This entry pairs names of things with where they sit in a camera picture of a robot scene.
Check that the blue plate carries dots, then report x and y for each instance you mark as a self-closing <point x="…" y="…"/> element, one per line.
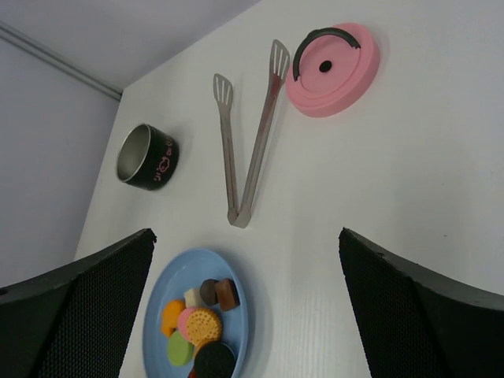
<point x="185" y="271"/>

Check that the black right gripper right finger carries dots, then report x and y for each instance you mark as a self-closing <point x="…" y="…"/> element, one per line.
<point x="415" y="322"/>

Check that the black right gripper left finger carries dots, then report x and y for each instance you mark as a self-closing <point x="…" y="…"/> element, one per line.
<point x="76" y="320"/>

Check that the brown square chocolate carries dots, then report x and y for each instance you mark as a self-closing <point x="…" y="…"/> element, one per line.
<point x="227" y="295"/>

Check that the green sandwich cookie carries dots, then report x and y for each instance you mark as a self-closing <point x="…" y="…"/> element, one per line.
<point x="179" y="350"/>

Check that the white cream block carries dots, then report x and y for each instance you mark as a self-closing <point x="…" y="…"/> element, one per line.
<point x="193" y="298"/>

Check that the tan round cracker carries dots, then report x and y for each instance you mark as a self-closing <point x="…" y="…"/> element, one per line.
<point x="203" y="324"/>

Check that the orange fish cookie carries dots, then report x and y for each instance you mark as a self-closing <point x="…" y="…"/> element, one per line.
<point x="170" y="316"/>

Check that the dark round chocolate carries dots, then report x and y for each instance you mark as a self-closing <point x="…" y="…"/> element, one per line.
<point x="208" y="292"/>

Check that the pink round lid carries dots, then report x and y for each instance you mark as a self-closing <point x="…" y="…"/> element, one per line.
<point x="332" y="68"/>

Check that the black sandwich cookie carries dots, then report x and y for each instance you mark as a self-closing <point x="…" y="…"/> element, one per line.
<point x="214" y="359"/>

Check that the pink sandwich cookie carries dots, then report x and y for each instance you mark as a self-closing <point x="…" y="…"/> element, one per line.
<point x="183" y="319"/>

